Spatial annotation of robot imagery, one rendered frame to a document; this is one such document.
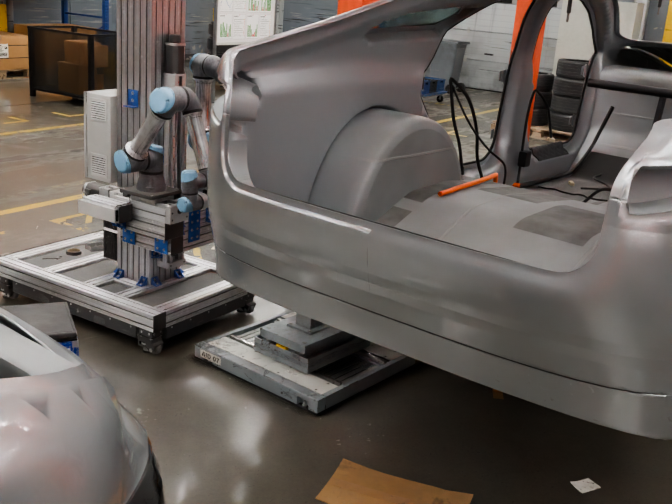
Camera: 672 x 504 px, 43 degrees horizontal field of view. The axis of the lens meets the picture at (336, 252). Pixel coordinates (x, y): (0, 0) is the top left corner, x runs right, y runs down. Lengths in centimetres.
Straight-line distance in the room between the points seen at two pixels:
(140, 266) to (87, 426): 392
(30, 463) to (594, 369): 183
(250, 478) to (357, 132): 150
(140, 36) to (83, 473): 383
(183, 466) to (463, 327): 151
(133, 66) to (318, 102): 137
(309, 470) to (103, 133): 219
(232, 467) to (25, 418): 277
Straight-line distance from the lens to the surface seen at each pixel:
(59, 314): 415
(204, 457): 364
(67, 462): 86
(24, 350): 132
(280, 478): 352
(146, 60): 457
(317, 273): 280
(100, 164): 482
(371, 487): 350
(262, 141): 334
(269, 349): 428
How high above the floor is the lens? 190
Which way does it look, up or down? 18 degrees down
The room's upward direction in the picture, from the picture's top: 4 degrees clockwise
